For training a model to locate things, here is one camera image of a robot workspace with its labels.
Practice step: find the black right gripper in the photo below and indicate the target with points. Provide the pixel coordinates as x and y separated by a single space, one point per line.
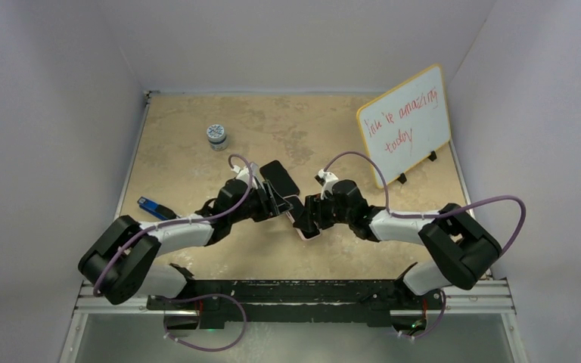
313 209

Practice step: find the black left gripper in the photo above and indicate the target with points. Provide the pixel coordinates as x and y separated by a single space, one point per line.
274 205

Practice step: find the phone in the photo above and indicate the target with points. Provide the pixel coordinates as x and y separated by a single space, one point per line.
279 178

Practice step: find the pink phone case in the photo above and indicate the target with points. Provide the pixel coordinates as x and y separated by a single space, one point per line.
300 221

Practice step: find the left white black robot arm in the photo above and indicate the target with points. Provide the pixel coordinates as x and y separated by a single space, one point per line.
121 259

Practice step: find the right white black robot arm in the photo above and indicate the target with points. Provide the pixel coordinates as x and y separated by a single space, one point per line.
461 250

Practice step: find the white blue lidded jar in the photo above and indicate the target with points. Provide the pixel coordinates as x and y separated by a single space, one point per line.
217 137

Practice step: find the black whiteboard stand foot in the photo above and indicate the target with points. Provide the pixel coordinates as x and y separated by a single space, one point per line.
402 179

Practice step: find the blue black stapler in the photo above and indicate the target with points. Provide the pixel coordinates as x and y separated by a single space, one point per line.
161 212

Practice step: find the yellow framed whiteboard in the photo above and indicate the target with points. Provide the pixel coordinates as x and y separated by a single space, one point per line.
403 125

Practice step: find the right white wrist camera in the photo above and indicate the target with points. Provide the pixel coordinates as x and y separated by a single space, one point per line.
327 180

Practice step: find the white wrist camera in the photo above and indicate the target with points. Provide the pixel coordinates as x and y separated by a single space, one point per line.
327 180
248 174

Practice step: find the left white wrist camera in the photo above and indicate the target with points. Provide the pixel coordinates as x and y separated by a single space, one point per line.
248 174

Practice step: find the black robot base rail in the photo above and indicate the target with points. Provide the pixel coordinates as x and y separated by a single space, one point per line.
375 303

